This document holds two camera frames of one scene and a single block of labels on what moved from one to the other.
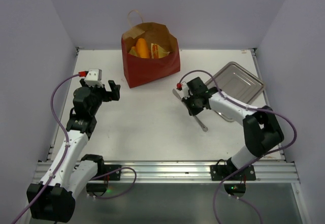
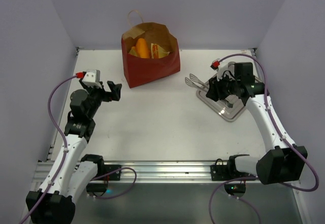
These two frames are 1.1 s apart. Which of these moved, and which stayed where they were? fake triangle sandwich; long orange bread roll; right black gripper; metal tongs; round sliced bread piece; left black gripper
Moved: metal tongs; right black gripper
Stayed: long orange bread roll; round sliced bread piece; left black gripper; fake triangle sandwich
